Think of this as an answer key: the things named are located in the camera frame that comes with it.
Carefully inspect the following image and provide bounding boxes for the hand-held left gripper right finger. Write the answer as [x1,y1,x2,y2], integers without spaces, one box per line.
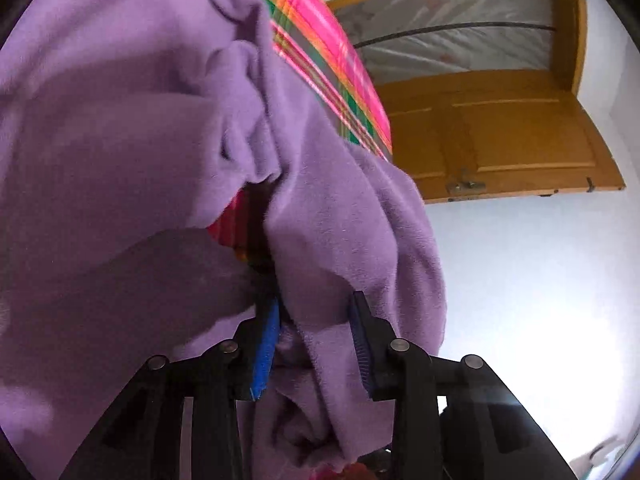
[348,290,577,480]

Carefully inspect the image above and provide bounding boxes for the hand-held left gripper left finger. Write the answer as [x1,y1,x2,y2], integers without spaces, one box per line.
[59,300,283,480]

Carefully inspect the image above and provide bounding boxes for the purple fleece pants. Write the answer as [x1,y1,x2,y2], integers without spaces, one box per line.
[0,0,448,477]

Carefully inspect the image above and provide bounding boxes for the wooden door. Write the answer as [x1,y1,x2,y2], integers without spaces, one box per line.
[382,70,627,205]

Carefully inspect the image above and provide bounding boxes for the pink green plaid blanket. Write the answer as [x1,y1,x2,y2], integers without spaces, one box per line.
[206,0,394,272]

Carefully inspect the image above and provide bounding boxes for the clear plastic door curtain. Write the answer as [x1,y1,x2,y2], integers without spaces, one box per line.
[332,0,559,86]

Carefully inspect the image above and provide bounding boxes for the metal door handle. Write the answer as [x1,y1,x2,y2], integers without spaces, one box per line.
[446,167,487,196]

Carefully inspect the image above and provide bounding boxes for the wooden door frame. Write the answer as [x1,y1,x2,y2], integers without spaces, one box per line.
[325,0,589,97]

